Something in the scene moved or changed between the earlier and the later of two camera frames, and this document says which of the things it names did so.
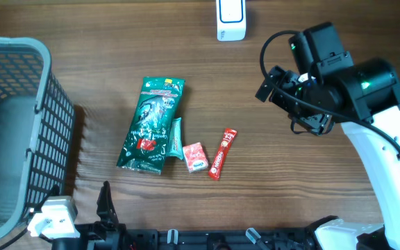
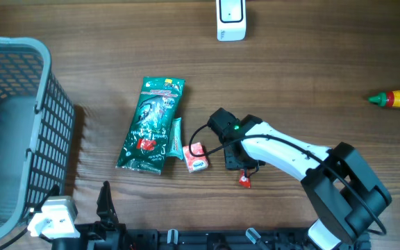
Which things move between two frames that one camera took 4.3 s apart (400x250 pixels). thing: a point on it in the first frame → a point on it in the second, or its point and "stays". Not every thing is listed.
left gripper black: [98, 230] stays
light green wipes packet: [175, 147] stays
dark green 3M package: [146, 146] stays
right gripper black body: [305, 117] → [239, 162]
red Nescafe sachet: [229, 137] → [244, 181]
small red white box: [195, 157] stays
